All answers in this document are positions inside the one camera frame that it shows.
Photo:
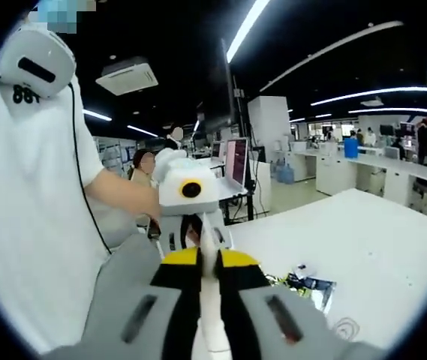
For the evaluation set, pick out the dark green printed skincare pouch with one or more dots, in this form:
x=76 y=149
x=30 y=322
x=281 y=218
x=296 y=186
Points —
x=310 y=287

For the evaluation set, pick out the blue water jug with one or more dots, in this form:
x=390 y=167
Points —
x=290 y=175
x=280 y=174

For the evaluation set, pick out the blue plastic bin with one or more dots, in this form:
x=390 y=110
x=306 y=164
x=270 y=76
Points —
x=351 y=148

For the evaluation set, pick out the black tripod stand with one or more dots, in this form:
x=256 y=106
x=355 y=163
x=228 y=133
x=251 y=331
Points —
x=248 y=168

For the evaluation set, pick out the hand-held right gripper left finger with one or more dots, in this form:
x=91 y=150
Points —
x=138 y=300

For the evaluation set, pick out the white chest device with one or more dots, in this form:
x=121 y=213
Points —
x=33 y=63

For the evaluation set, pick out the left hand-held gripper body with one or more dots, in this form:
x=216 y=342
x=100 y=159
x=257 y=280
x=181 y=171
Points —
x=175 y=202

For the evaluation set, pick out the white office counter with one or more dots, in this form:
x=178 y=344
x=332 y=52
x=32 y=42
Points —
x=367 y=168

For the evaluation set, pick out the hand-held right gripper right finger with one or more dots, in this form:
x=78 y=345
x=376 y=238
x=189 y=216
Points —
x=258 y=311

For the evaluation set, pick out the pink screen monitor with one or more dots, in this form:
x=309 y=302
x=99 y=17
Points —
x=235 y=161

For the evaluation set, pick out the ceiling air conditioner unit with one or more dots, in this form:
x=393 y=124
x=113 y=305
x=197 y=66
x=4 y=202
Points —
x=127 y=77

